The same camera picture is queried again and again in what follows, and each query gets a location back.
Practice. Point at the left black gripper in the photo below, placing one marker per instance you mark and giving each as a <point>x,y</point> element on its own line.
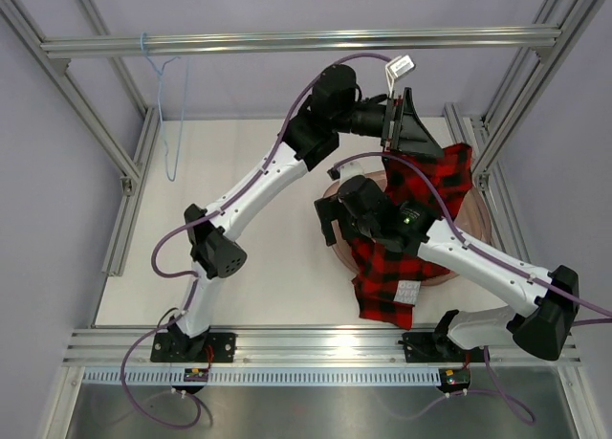
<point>410,136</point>

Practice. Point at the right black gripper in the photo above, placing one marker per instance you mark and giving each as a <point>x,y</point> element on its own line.
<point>328,211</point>

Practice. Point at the red black plaid shirt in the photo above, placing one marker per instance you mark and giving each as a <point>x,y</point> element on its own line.
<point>420,188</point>

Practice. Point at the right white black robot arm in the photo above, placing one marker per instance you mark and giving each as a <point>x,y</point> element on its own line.
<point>539,308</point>

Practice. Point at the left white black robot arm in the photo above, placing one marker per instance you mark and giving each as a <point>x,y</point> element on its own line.
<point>331,105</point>

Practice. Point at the pink translucent plastic basin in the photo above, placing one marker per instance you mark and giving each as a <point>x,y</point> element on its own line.
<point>472,218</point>

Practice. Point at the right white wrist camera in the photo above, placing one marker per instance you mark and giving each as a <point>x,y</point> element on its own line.
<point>342,172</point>

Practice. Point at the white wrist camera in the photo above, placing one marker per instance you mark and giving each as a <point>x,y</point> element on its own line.
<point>397,68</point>
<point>342,172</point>

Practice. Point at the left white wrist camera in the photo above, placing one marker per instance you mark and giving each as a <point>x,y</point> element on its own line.
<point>397,68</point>

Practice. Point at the aluminium frame top crossbar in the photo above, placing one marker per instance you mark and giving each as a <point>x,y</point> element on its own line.
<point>283,42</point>

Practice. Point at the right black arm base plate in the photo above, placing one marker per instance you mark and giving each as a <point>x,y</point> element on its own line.
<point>426,347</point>

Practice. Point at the right aluminium frame posts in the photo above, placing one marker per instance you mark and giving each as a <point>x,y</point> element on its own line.
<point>528,75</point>

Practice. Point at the aluminium frame posts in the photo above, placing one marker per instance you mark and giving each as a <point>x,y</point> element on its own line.
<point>528,75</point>
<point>133,169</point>

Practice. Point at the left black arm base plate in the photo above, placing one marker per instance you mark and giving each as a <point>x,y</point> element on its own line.
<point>214,347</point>

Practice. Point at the front aluminium rail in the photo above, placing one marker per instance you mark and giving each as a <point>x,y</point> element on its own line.
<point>310,346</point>

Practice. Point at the white slotted cable duct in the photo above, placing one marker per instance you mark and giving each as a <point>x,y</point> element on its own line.
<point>262,376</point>

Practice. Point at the left aluminium frame posts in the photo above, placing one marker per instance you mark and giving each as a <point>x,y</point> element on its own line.
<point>133,169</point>

